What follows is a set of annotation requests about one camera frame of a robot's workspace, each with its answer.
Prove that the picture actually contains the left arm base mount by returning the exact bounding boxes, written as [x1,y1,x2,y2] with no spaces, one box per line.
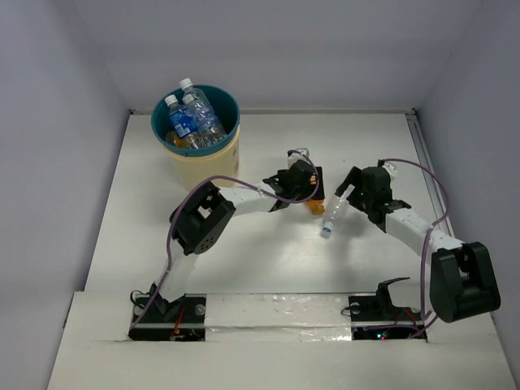
[128,294,206,342]

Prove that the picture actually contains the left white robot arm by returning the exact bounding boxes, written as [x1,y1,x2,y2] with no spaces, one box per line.
[142,158,323,322]

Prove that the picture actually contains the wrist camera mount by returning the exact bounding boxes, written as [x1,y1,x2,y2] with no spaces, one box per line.
[287,148,310,167]
[378,159,397,181]

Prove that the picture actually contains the clear crushed bottle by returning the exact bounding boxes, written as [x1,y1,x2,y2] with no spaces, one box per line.
[180,78,212,119]

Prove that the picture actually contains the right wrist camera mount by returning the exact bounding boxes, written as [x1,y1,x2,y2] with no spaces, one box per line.
[378,159,397,181]

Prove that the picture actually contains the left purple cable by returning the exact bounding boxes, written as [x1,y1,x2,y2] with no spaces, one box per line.
[132,156,319,330]

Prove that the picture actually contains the teal and cream bin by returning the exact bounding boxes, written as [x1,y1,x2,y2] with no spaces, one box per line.
[150,84,241,189]

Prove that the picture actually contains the blue label water bottle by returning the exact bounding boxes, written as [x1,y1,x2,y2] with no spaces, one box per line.
[182,93,228,147]

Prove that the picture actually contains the clear bottle white cap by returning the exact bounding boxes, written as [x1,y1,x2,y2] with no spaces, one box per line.
[321,186,353,238]

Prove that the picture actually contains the orange floral label bottle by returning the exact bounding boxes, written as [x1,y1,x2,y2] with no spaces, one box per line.
[165,131,184,148]

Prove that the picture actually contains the silver tape strip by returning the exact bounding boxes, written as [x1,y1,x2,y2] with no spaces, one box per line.
[204,293,352,343]

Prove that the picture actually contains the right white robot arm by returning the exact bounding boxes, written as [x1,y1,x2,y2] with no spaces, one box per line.
[335,158,501,323]

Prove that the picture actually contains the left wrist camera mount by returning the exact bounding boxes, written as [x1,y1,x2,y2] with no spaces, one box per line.
[287,148,310,167]

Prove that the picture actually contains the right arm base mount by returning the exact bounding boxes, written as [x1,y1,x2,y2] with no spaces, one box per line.
[341,277,427,341]

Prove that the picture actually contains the small orange bottle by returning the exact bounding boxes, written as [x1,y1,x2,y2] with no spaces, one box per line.
[305,167,325,216]

